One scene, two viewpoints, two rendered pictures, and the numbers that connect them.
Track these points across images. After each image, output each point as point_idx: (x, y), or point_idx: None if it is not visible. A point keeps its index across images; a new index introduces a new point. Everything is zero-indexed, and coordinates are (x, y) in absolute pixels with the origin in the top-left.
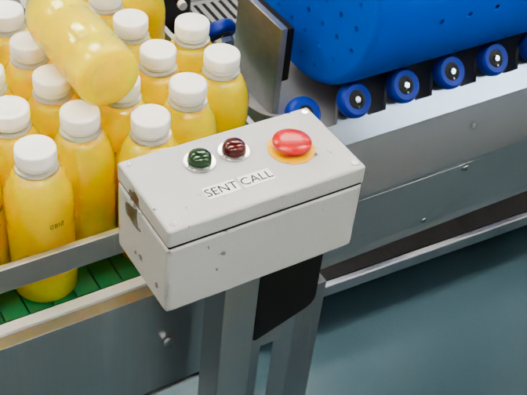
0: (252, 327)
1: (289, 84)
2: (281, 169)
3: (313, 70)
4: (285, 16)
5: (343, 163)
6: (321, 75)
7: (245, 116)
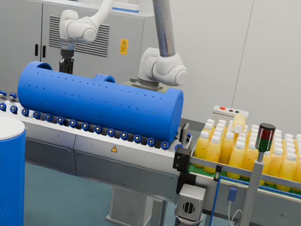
0: None
1: (173, 145)
2: (226, 108)
3: (175, 135)
4: (173, 133)
5: (217, 106)
6: (176, 133)
7: None
